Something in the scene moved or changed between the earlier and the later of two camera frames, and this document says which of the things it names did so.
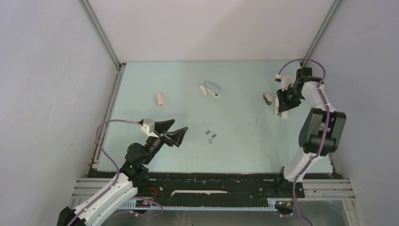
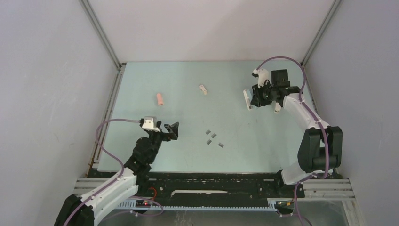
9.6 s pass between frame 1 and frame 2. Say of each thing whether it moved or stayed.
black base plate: stayed
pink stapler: stayed
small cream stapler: stayed
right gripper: moved
